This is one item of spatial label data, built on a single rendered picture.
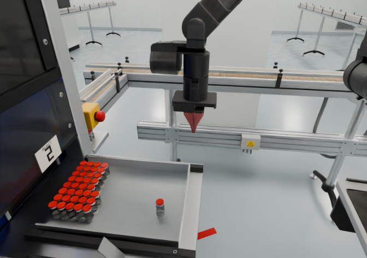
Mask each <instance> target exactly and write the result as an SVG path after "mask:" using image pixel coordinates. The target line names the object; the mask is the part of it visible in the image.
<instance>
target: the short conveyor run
mask: <svg viewBox="0 0 367 258"><path fill-rule="evenodd" d="M110 72H112V70H111V68H110V69H108V70H107V71H106V72H105V73H103V74H102V75H101V76H99V77H98V78H95V75H94V71H90V73H91V74H92V76H91V77H92V82H91V83H90V84H89V85H87V86H86V87H85V88H83V89H82V90H81V91H79V96H80V100H81V102H87V103H98V104H99V110H100V111H103V112H105V114H106V113H107V112H108V111H109V110H110V108H111V107H112V106H113V105H114V104H115V103H116V102H117V101H118V99H119V98H120V97H121V96H122V95H123V94H124V93H125V92H126V91H127V89H128V88H129V86H128V78H127V75H126V74H124V75H119V74H120V73H121V72H122V69H119V70H118V71H117V72H115V73H114V74H113V75H111V74H110Z"/></svg>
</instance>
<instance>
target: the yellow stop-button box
mask: <svg viewBox="0 0 367 258"><path fill-rule="evenodd" d="M81 104H82V109H83V112H84V116H85V121H86V125H87V129H91V130H92V129H94V128H95V127H96V126H97V125H98V123H99V122H97V120H96V113H97V111H100V110H99V104H98V103H87V102H82V103H81Z"/></svg>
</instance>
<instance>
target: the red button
mask: <svg viewBox="0 0 367 258"><path fill-rule="evenodd" d="M96 120H97V122H103V121H104V120H105V112H103V111H97V113H96Z"/></svg>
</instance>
